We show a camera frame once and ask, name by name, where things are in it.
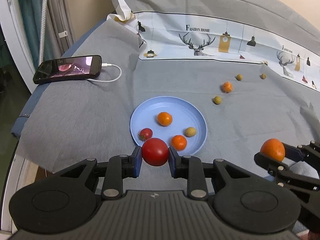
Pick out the orange tangerine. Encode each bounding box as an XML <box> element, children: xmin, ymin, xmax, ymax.
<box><xmin>221</xmin><ymin>82</ymin><xmax>233</xmax><ymax>93</ymax></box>
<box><xmin>260</xmin><ymin>138</ymin><xmax>285</xmax><ymax>161</ymax></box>

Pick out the red cherry tomato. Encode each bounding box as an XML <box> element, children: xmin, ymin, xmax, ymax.
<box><xmin>142</xmin><ymin>138</ymin><xmax>169</xmax><ymax>166</ymax></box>

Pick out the orange tangerine lower plate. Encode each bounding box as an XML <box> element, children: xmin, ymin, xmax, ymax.
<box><xmin>170</xmin><ymin>135</ymin><xmax>188</xmax><ymax>151</ymax></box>

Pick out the orange tangerine plate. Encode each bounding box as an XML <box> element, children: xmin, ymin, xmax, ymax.
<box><xmin>157</xmin><ymin>112</ymin><xmax>173</xmax><ymax>126</ymax></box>
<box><xmin>170</xmin><ymin>135</ymin><xmax>188</xmax><ymax>151</ymax></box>

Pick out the yellow-green longan on plate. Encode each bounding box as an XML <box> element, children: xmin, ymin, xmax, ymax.
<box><xmin>184</xmin><ymin>127</ymin><xmax>197</xmax><ymax>137</ymax></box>

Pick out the small red tomato on plate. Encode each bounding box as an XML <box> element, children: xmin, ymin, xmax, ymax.
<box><xmin>138</xmin><ymin>128</ymin><xmax>153</xmax><ymax>141</ymax></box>

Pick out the light blue plate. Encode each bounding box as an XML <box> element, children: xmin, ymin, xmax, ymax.
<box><xmin>130</xmin><ymin>96</ymin><xmax>208</xmax><ymax>155</ymax></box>

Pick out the orange tangerine upper plate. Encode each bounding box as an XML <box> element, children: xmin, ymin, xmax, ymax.
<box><xmin>157</xmin><ymin>112</ymin><xmax>173</xmax><ymax>126</ymax></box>

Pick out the grey cloth cover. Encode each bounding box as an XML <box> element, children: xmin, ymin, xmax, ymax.
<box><xmin>16</xmin><ymin>14</ymin><xmax>319</xmax><ymax>177</ymax></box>

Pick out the near longan on cloth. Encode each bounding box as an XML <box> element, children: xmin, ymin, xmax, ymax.
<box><xmin>213</xmin><ymin>96</ymin><xmax>222</xmax><ymax>105</ymax></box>

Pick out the small longan beside tomato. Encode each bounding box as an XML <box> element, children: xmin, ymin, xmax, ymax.
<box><xmin>236</xmin><ymin>74</ymin><xmax>243</xmax><ymax>81</ymax></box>

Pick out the black smartphone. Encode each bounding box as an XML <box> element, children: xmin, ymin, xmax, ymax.
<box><xmin>33</xmin><ymin>55</ymin><xmax>102</xmax><ymax>85</ymax></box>

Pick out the blue mattress edge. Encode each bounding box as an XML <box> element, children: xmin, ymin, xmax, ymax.
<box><xmin>11</xmin><ymin>19</ymin><xmax>106</xmax><ymax>140</ymax></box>

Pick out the printed deer pattern fabric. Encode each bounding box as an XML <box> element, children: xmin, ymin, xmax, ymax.
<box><xmin>111</xmin><ymin>0</ymin><xmax>319</xmax><ymax>90</ymax></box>

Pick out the grey curtain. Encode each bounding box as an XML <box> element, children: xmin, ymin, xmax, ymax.
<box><xmin>48</xmin><ymin>0</ymin><xmax>74</xmax><ymax>56</ymax></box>

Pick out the teal curtain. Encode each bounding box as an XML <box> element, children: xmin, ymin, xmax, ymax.
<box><xmin>18</xmin><ymin>0</ymin><xmax>42</xmax><ymax>68</ymax></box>

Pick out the white charging cable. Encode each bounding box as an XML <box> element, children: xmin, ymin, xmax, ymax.
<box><xmin>86</xmin><ymin>63</ymin><xmax>123</xmax><ymax>84</ymax></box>

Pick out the white door frame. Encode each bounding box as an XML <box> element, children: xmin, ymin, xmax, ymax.
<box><xmin>1</xmin><ymin>0</ymin><xmax>36</xmax><ymax>93</ymax></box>

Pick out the black handle with braided hose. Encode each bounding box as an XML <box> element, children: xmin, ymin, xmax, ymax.
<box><xmin>39</xmin><ymin>0</ymin><xmax>48</xmax><ymax>66</ymax></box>

